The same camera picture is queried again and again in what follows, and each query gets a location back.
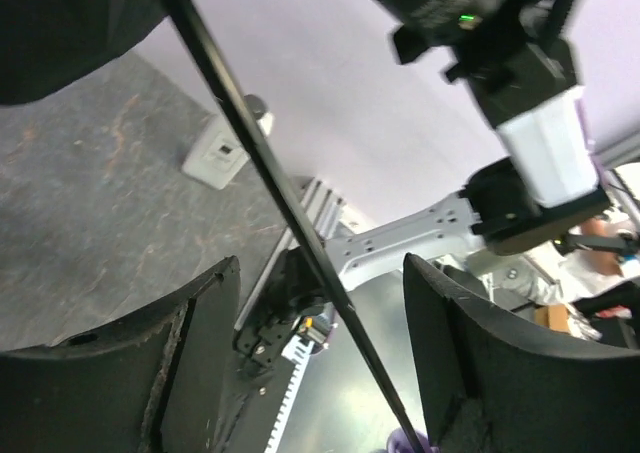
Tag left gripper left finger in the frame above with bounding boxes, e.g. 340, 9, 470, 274
1, 257, 240, 452

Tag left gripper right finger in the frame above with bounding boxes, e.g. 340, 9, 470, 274
403, 254, 639, 452

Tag lavender folding umbrella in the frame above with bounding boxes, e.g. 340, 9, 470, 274
1, 0, 423, 452

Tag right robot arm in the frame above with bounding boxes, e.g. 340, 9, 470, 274
325, 0, 607, 290

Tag white bottle grey cap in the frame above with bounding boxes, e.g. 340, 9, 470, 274
182, 106, 249, 190

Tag light blue cable duct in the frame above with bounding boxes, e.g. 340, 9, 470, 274
264, 335, 328, 453

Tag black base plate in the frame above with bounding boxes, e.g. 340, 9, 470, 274
233, 248, 335, 379

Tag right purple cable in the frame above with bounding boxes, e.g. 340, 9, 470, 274
574, 97, 599, 159

